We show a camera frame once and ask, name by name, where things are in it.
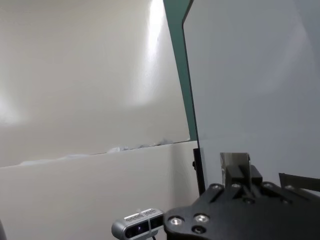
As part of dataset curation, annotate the black robot print poster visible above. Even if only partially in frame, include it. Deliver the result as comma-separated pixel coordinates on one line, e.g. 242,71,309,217
219,151,320,194

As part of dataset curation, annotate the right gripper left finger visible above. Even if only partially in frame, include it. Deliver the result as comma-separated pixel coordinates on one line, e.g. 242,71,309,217
225,163,248,189

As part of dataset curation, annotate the black metal bar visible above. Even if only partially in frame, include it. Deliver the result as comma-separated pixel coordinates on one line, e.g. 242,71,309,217
191,147,207,197

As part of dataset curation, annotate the grey chest depth camera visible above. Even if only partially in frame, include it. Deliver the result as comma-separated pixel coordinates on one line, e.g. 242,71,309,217
111,207,166,240

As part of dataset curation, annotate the white partition board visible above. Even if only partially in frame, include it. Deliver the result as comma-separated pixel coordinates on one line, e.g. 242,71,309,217
0,140,201,240
0,0,191,169

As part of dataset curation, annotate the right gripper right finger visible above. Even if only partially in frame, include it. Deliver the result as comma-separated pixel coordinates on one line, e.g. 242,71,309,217
249,164,264,186

